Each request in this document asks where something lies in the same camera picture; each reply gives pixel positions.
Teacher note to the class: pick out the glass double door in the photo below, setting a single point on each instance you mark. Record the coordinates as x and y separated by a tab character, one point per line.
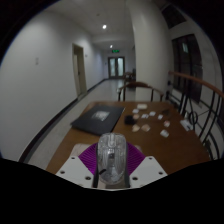
116	67

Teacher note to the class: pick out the small white flat box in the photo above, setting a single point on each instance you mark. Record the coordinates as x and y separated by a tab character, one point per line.
142	106

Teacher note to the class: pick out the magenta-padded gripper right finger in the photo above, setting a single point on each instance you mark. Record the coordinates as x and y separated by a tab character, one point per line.
146	170

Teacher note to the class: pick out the green exit sign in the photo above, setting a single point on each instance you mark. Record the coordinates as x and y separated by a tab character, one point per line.
115	51

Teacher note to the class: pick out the dark closed laptop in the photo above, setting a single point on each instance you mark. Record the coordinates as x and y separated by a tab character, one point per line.
98	120

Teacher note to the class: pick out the white card with red mark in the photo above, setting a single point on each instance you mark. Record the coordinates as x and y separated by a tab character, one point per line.
166	123

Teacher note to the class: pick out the dark framed window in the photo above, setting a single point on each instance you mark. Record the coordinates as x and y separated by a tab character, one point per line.
188	66

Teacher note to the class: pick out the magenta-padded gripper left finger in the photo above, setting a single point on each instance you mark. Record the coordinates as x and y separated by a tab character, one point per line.
75	170

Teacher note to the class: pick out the black railing with wooden handrail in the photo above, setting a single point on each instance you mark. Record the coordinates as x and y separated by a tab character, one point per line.
196	80

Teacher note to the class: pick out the transparent computer mouse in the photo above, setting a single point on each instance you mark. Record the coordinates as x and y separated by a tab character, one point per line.
112	156

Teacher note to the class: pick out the small tan card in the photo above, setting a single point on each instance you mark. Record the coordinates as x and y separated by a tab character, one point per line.
135	128
145	127
136	116

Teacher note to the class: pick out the open side doorway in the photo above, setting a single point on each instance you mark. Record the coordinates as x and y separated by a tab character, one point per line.
80	70

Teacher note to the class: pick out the wooden armchair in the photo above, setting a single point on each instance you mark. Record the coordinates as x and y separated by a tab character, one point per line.
140	84

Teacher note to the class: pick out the small black block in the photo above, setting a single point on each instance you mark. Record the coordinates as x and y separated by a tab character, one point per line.
130	120

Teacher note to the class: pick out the small white card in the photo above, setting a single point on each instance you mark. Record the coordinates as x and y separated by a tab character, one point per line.
160	116
164	133
135	110
152	113
144	116

